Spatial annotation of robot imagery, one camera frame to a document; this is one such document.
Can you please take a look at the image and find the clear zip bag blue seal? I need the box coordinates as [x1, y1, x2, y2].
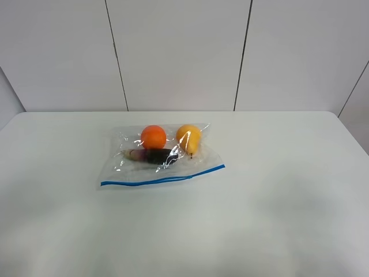
[99, 123, 225, 187]

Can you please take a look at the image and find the yellow pear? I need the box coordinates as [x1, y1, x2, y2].
[176, 125, 202, 158]

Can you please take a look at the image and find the orange fruit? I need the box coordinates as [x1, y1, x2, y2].
[141, 125, 167, 149]

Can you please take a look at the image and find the dark purple eggplant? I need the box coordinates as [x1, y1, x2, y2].
[122, 148, 179, 166]

